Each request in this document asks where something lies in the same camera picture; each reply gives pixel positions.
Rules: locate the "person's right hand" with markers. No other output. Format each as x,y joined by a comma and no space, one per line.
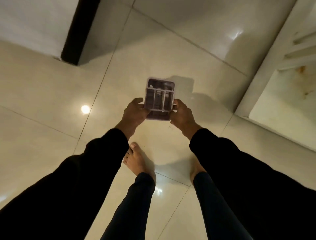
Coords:
185,120

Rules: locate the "person's left forearm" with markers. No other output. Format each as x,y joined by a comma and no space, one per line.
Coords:
64,188

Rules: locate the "person's left hand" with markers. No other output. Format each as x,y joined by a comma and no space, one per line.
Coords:
133,116

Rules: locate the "person's right leg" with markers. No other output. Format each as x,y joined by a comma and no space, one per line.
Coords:
217,212

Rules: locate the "person's leg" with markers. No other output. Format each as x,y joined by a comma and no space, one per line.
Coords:
217,212
133,202

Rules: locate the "pink divided organizer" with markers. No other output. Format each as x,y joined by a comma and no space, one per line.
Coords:
159,99

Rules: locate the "white table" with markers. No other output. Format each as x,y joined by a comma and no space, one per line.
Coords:
284,108

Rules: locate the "person's left leg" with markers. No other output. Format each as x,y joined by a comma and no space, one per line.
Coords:
133,202

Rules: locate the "person's right forearm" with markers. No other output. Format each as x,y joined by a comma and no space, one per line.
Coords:
256,188

